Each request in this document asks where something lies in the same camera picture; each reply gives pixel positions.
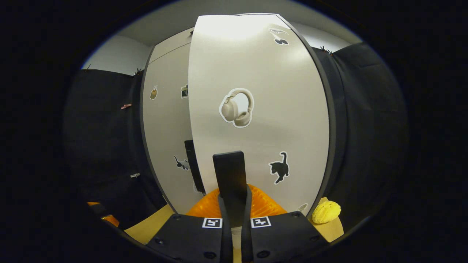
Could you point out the black backdrop cloth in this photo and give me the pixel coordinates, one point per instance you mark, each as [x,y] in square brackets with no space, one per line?
[369,128]
[98,146]

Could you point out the yellow plush toy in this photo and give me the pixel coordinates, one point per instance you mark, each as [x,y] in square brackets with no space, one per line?
[326,212]

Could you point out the beige cabinet door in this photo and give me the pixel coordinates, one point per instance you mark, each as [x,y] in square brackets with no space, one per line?
[164,128]
[292,109]

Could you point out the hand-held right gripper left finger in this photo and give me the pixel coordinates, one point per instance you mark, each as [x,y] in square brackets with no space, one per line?
[190,237]

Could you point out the beige double-door shoe cabinet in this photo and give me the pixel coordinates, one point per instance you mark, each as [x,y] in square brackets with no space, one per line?
[168,45]

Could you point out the light wooden platform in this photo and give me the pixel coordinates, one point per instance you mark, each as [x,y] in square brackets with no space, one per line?
[153,226]

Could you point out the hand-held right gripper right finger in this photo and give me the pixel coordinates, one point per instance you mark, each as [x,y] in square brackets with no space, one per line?
[285,237]

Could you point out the pink clip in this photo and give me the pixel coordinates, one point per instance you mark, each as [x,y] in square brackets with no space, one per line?
[126,106]

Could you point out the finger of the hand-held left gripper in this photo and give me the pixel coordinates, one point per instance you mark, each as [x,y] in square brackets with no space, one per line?
[95,207]
[110,220]

